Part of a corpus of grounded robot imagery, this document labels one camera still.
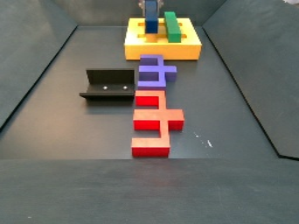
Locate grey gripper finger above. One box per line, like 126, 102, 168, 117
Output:
157, 0, 164, 8
138, 0, 145, 9

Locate blue long block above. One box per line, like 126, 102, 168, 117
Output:
144, 0, 158, 33

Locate yellow slotted board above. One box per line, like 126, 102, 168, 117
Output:
124, 18, 201, 60

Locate green long block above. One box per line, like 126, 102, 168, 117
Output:
164, 11, 181, 43

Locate purple cross-shaped block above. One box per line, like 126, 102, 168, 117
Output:
137, 54, 177, 90

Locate red cross-shaped block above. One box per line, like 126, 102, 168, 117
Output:
130, 90, 184, 158

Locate black angle bracket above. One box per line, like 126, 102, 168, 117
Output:
78, 68, 136, 101

